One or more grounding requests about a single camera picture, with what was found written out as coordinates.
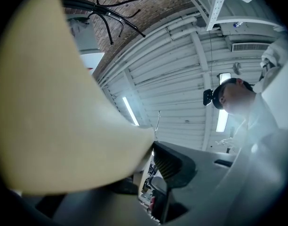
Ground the white air vent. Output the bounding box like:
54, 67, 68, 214
232, 42, 270, 53

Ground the white metal shelf rack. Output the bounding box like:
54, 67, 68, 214
174, 0, 287, 32

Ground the black head strap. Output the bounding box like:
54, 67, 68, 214
213, 78, 240, 110

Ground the black head camera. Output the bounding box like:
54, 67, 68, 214
203, 89, 215, 107

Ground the person's white jacket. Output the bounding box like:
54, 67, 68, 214
228, 29, 288, 164

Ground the white ceiling light bar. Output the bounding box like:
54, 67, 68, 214
215, 108, 229, 133
218, 72, 232, 85
121, 96, 140, 127

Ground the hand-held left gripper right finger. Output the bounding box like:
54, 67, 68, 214
153, 141, 239, 225

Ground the black metal coat rack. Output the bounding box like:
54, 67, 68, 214
60, 0, 146, 46

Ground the cream wooden clothes hanger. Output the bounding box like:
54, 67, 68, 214
0, 0, 162, 196

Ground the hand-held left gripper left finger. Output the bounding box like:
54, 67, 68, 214
21, 180, 159, 226

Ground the person's head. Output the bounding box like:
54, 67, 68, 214
219, 78, 259, 117

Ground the grey refrigerator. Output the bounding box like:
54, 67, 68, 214
67, 16, 105, 71

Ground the round ceiling fixture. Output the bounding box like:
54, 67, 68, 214
232, 62, 243, 76

